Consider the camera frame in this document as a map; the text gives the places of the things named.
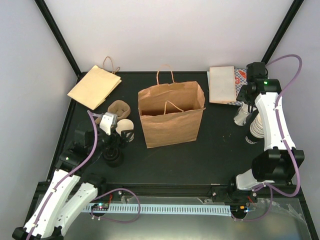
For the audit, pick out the white paper bag brown trim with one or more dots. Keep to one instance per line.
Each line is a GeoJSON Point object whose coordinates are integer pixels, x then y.
{"type": "Point", "coordinates": [222, 86]}

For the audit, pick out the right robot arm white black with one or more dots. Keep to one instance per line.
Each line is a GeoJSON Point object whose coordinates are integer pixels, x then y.
{"type": "Point", "coordinates": [278, 165]}

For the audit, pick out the stack of white paper cups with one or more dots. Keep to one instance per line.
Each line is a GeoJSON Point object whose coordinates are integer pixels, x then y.
{"type": "Point", "coordinates": [256, 131]}

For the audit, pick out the black frame post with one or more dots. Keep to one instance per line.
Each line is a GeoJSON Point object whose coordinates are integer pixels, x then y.
{"type": "Point", "coordinates": [286, 22]}
{"type": "Point", "coordinates": [48, 17]}

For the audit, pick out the blue checkered paper bag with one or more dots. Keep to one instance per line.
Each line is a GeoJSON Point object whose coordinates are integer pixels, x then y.
{"type": "Point", "coordinates": [240, 75]}

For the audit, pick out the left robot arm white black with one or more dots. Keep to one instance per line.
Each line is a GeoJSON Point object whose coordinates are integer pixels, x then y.
{"type": "Point", "coordinates": [55, 213]}

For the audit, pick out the tan paper bag with handles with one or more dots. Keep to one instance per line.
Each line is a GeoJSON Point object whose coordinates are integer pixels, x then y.
{"type": "Point", "coordinates": [97, 84]}

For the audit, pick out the stacked pulp cup carriers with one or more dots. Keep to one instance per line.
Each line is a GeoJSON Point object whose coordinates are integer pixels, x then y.
{"type": "Point", "coordinates": [120, 108]}

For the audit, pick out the black lid stack left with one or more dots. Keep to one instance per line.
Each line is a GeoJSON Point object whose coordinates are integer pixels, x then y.
{"type": "Point", "coordinates": [113, 157]}

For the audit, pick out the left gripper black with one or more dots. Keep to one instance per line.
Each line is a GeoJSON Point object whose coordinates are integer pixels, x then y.
{"type": "Point", "coordinates": [115, 143]}

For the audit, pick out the light blue cable duct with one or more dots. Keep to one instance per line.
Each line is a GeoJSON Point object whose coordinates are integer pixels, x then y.
{"type": "Point", "coordinates": [159, 209]}

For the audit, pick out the black frame post right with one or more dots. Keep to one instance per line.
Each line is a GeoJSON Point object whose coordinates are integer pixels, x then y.
{"type": "Point", "coordinates": [286, 22]}

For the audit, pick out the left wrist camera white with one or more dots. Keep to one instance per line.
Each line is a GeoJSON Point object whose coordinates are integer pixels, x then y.
{"type": "Point", "coordinates": [108, 121]}

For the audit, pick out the bundle of white straws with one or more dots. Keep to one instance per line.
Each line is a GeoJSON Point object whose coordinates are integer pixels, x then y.
{"type": "Point", "coordinates": [243, 114]}

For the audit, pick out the black frame post left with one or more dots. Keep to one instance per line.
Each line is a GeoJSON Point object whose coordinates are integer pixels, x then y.
{"type": "Point", "coordinates": [48, 17]}

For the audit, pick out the brown kraft paper bag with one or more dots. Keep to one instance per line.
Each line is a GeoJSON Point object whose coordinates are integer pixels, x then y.
{"type": "Point", "coordinates": [171, 113]}

